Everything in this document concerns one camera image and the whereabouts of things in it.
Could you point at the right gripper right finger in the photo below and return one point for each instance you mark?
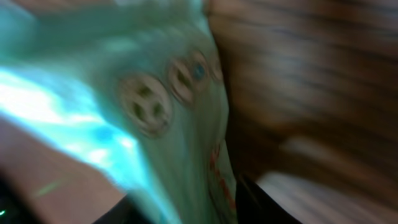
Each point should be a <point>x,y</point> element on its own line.
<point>254,206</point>

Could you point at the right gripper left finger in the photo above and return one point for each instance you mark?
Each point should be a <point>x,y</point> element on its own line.
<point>124,212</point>

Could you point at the teal wet wipes pack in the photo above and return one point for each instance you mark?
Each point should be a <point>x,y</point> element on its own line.
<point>131,88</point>

